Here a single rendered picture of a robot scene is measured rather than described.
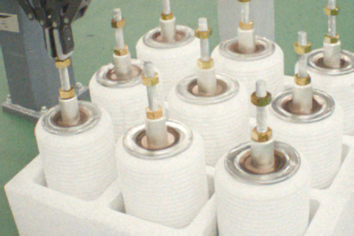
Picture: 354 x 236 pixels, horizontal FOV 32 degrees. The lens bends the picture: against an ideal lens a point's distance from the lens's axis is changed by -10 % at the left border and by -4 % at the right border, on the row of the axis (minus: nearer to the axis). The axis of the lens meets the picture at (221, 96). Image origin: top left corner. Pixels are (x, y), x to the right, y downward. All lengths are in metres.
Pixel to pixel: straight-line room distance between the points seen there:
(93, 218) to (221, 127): 0.18
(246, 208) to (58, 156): 0.23
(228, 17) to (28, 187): 0.44
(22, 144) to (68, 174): 0.49
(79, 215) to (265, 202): 0.22
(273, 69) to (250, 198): 0.28
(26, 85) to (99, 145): 0.55
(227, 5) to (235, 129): 0.31
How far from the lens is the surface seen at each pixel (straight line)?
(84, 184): 0.75
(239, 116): 0.76
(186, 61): 0.90
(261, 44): 0.88
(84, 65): 1.48
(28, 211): 0.79
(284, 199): 0.62
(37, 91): 1.26
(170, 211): 0.69
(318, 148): 0.72
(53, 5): 0.67
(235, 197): 0.62
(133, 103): 0.80
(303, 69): 0.71
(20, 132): 1.26
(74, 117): 0.74
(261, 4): 1.02
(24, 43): 1.22
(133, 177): 0.67
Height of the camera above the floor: 0.62
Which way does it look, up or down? 29 degrees down
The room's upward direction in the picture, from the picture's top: 3 degrees counter-clockwise
